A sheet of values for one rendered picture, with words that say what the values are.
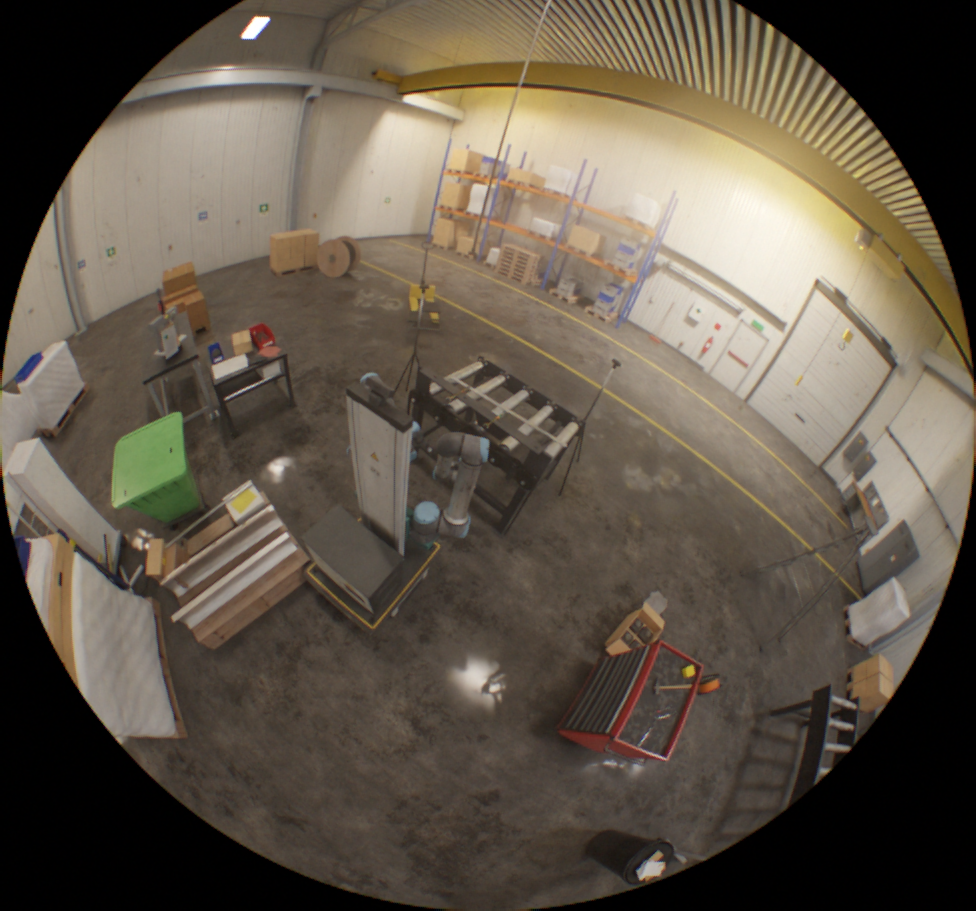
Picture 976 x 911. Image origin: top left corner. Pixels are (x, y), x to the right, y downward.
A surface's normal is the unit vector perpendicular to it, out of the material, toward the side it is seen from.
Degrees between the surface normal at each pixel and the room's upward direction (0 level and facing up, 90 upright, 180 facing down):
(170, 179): 90
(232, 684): 0
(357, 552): 0
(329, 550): 0
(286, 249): 90
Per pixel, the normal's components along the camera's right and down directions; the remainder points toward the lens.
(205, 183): 0.77, 0.55
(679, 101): -0.59, 0.43
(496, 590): 0.24, -0.72
